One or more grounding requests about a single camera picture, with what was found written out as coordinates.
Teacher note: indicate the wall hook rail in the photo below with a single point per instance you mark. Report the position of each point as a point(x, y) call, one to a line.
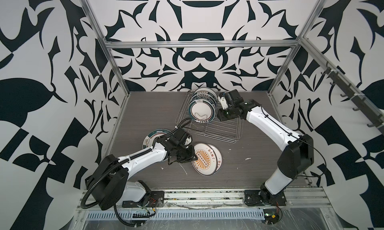
point(352, 93)

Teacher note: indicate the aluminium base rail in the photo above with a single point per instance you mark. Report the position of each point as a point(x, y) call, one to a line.
point(292, 197)

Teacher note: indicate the white plate back row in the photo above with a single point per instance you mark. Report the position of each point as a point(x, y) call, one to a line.
point(207, 162)

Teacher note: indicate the white cable duct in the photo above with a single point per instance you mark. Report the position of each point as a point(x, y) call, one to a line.
point(181, 214)

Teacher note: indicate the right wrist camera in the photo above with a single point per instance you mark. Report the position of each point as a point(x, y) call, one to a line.
point(223, 100)

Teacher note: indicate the white plate green rim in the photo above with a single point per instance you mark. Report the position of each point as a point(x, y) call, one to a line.
point(206, 96)

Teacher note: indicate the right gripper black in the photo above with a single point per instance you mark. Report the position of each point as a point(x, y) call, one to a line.
point(221, 116)

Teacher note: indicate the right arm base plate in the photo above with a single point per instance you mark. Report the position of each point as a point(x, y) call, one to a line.
point(264, 198)

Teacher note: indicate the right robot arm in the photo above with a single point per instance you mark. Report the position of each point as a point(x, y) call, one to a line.
point(297, 150)

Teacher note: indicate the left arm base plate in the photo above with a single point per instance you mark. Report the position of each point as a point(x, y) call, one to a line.
point(144, 199)

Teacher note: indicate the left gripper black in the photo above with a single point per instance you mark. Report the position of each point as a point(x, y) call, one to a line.
point(191, 157)

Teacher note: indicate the white plate red green band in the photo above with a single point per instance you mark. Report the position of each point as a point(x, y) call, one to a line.
point(149, 139)

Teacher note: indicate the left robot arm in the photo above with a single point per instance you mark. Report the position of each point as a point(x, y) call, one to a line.
point(106, 185)

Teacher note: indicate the aluminium frame crossbar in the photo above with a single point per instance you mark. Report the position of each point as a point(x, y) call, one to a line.
point(200, 44)

